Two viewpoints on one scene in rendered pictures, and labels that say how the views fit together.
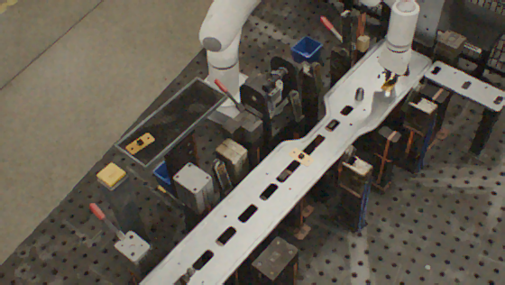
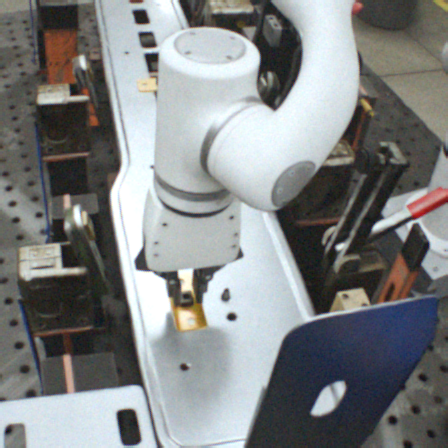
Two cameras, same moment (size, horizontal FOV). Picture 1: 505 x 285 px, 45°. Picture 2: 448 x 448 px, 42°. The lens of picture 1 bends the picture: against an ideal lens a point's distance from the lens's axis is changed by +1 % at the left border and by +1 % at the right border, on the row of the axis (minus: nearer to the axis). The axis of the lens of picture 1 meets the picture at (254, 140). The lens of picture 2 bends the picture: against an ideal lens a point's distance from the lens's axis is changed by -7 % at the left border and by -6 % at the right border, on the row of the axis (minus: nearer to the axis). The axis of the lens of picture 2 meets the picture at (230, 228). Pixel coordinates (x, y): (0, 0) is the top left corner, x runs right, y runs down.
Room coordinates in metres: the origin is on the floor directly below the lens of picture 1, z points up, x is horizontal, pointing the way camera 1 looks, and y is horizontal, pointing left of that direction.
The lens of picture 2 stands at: (1.73, -0.89, 1.60)
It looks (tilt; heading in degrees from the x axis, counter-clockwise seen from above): 46 degrees down; 116
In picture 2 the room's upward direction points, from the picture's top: 9 degrees clockwise
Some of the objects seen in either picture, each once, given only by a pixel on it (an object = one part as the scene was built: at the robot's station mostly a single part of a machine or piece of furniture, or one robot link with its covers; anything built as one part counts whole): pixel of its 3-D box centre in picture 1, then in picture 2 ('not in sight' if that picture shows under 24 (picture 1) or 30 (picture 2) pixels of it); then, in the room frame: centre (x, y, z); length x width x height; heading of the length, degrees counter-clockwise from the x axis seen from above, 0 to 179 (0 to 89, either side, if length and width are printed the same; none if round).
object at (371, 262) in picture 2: (338, 81); (326, 332); (1.64, -0.35, 0.88); 0.07 x 0.06 x 0.35; 47
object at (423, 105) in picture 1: (414, 136); (64, 336); (1.35, -0.58, 0.87); 0.12 x 0.09 x 0.35; 47
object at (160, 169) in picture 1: (172, 175); not in sight; (1.33, 0.31, 0.74); 0.11 x 0.10 x 0.09; 137
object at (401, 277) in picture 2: (357, 54); (357, 364); (1.71, -0.42, 0.95); 0.03 x 0.01 x 0.50; 137
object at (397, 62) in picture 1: (396, 54); (192, 220); (1.50, -0.50, 1.14); 0.10 x 0.07 x 0.11; 47
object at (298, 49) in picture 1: (307, 53); not in sight; (1.95, -0.26, 0.74); 0.11 x 0.10 x 0.09; 137
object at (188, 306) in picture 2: (390, 82); (185, 299); (1.50, -0.50, 1.01); 0.08 x 0.04 x 0.01; 137
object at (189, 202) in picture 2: (398, 41); (199, 175); (1.50, -0.50, 1.20); 0.09 x 0.08 x 0.03; 47
